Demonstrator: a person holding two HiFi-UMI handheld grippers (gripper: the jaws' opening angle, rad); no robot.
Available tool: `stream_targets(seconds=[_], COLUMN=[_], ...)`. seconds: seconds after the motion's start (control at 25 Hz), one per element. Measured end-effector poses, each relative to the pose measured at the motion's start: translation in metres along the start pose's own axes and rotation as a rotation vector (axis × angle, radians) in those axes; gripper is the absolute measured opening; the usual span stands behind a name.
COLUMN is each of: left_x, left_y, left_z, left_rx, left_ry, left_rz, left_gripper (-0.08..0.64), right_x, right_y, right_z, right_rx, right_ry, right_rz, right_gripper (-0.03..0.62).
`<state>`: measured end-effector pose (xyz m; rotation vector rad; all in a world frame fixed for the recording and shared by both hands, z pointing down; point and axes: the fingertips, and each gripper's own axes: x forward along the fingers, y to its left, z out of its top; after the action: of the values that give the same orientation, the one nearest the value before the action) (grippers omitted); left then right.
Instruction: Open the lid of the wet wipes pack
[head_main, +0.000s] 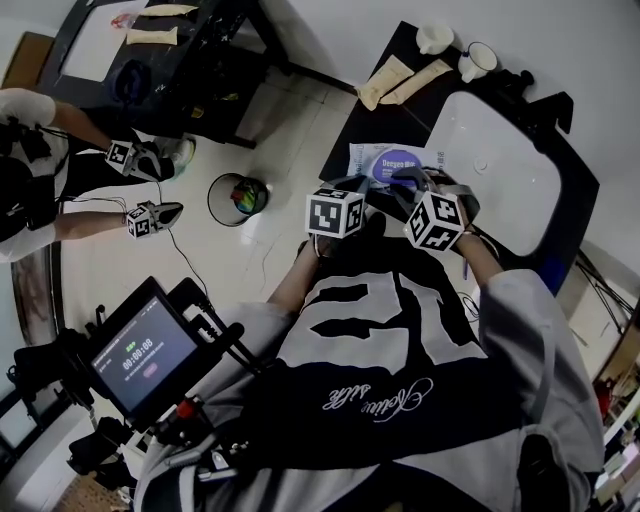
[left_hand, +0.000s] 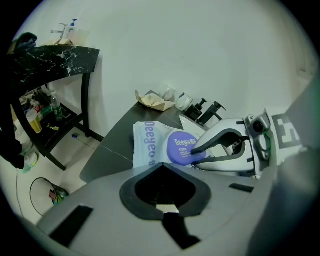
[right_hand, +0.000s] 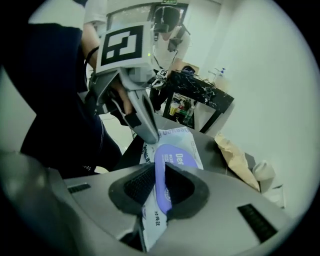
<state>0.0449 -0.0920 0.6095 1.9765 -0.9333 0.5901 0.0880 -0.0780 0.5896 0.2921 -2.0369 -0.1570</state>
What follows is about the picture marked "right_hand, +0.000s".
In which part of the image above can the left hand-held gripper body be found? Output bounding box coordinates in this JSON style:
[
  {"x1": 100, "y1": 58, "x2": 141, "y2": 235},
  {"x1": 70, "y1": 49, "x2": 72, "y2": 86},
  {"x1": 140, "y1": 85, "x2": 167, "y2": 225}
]
[{"x1": 86, "y1": 21, "x2": 154, "y2": 131}]

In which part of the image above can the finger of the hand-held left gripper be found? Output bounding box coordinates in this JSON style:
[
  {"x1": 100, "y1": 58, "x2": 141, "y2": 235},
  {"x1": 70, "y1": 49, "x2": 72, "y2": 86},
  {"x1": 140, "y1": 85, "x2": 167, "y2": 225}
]
[
  {"x1": 127, "y1": 87, "x2": 154, "y2": 145},
  {"x1": 142, "y1": 87, "x2": 161, "y2": 145}
]

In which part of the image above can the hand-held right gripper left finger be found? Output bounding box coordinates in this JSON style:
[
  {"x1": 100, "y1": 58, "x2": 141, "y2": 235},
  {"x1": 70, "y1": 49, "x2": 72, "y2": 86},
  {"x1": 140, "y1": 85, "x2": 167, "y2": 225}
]
[{"x1": 47, "y1": 162, "x2": 156, "y2": 256}]

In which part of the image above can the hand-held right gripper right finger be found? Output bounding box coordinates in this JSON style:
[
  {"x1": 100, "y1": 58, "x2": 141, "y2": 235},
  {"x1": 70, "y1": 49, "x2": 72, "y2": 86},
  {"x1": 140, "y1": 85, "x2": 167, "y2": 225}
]
[{"x1": 149, "y1": 162, "x2": 296, "y2": 256}]

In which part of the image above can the white wet wipe pack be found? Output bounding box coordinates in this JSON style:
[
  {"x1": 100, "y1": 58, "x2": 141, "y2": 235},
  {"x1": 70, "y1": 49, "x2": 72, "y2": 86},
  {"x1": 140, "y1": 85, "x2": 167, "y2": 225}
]
[{"x1": 138, "y1": 127, "x2": 205, "y2": 252}]

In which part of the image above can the person's left forearm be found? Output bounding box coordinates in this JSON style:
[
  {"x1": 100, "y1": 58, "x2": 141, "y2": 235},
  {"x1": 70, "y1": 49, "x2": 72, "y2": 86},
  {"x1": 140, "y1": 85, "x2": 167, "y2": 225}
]
[{"x1": 83, "y1": 22, "x2": 104, "y2": 74}]

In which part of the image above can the person's left hand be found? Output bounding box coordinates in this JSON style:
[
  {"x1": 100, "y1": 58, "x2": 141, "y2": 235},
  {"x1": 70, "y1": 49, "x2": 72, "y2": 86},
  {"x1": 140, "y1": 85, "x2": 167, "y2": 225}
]
[{"x1": 110, "y1": 76, "x2": 135, "y2": 115}]

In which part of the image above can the clear plastic bottle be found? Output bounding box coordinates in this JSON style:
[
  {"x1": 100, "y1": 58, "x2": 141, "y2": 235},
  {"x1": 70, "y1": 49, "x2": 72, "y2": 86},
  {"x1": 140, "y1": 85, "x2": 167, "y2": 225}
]
[{"x1": 182, "y1": 104, "x2": 196, "y2": 126}]

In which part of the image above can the wooden vanity cabinet black top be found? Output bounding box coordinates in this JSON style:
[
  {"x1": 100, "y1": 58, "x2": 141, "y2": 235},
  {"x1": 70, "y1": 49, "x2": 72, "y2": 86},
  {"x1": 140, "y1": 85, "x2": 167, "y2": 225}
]
[{"x1": 109, "y1": 113, "x2": 286, "y2": 210}]

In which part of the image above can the black marble table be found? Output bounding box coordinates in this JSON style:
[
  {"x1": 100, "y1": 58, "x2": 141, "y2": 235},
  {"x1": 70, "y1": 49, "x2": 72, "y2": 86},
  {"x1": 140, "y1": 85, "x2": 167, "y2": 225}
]
[{"x1": 162, "y1": 69, "x2": 236, "y2": 135}]

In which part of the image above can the brown paper packet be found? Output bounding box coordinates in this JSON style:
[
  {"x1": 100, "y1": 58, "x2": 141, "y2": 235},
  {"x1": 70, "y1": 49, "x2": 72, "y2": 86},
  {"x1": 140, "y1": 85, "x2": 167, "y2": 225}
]
[{"x1": 214, "y1": 133, "x2": 261, "y2": 193}]

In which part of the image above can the small white cup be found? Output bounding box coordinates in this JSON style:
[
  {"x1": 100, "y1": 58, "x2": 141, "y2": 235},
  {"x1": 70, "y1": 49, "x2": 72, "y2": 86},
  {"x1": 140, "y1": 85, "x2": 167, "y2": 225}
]
[{"x1": 252, "y1": 159, "x2": 276, "y2": 194}]

